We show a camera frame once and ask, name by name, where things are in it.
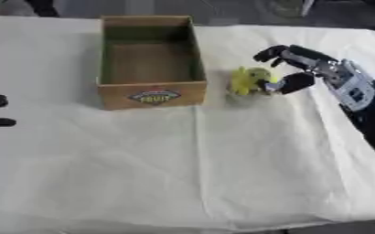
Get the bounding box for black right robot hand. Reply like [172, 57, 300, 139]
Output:
[252, 44, 341, 95]

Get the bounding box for tan cardboard box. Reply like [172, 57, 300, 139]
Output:
[94, 15, 209, 111]

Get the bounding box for yellow green toy fruit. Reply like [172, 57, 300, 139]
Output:
[227, 66, 279, 96]

